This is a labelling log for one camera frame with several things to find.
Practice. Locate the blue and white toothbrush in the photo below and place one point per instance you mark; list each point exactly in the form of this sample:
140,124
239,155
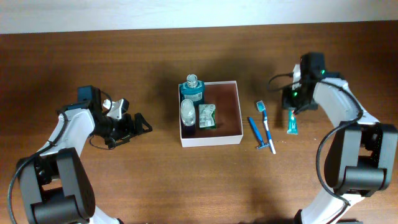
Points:
262,108

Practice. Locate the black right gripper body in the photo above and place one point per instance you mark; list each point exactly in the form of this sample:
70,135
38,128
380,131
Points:
301,101

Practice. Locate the clear pump soap bottle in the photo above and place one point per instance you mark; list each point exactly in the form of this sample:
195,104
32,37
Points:
188,117

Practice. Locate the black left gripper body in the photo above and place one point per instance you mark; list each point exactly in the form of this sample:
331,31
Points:
114,129

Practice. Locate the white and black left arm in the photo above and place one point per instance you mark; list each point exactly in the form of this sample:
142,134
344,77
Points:
54,185

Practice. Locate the green and white soap packet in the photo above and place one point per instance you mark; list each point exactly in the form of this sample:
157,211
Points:
207,116

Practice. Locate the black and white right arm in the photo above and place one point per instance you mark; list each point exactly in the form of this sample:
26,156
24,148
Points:
356,158

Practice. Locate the blue disposable razor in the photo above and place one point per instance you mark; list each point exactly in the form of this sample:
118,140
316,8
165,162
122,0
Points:
258,135

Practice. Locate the blue Listerine mouthwash bottle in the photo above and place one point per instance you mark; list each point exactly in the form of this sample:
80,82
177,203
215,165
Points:
193,89

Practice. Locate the white cardboard box, pink inside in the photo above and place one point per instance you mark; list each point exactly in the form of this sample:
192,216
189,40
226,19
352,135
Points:
218,120

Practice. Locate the green Colgate toothpaste tube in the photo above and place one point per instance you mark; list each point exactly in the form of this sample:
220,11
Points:
292,124

